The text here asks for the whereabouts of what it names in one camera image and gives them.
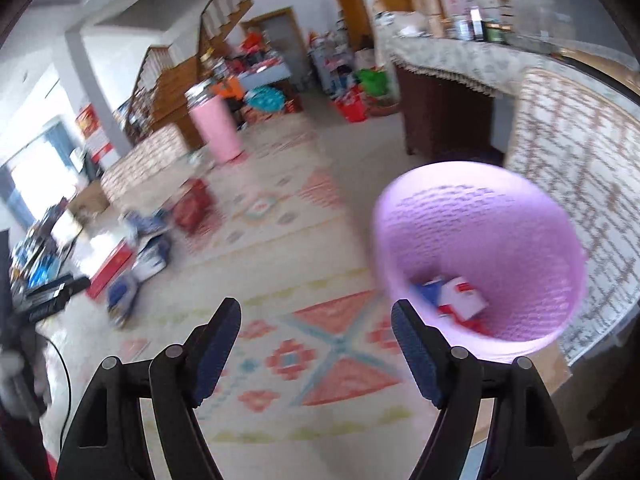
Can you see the white and red box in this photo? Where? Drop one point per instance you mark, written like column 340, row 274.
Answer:
column 462, row 296

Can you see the wooden staircase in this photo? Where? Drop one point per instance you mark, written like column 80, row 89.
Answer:
column 165, row 70

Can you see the round brown basket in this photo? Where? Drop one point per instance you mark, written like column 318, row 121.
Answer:
column 386, row 109

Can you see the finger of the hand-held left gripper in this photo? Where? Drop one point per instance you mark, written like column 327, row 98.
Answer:
column 59, row 287

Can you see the dark wooden cabinet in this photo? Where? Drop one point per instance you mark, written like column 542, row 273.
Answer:
column 445, row 115

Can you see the flat red box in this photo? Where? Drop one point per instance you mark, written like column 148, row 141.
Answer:
column 110, row 265

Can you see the red wall poster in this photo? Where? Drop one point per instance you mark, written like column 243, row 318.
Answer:
column 92, row 125

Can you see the blue snack packet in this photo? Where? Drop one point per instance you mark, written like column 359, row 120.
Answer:
column 122, row 295

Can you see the cluttered table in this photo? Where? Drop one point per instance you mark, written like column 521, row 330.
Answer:
column 260, row 67

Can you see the white and blue box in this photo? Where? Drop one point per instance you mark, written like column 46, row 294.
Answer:
column 152, row 257

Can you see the sofa with patterned cover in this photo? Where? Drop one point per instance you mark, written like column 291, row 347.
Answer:
column 575, row 185
column 145, row 157

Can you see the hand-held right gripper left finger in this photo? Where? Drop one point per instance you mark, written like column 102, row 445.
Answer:
column 212, row 355

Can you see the dark glass bottle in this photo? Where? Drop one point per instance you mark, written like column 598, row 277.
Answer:
column 477, row 22

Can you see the red cigarette box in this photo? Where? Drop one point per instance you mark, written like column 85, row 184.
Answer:
column 192, row 207

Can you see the purple plastic basket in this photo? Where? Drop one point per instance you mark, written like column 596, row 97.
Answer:
column 525, row 255

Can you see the green bag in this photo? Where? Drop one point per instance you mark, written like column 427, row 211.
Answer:
column 374, row 82

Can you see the fringed floral tablecloth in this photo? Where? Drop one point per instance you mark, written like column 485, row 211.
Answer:
column 450, row 60

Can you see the pink tumbler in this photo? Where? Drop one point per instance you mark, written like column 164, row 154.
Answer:
column 217, row 125

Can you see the blue curtain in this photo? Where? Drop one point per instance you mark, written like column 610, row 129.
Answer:
column 60, row 135

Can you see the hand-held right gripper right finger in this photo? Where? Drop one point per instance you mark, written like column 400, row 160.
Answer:
column 417, row 355

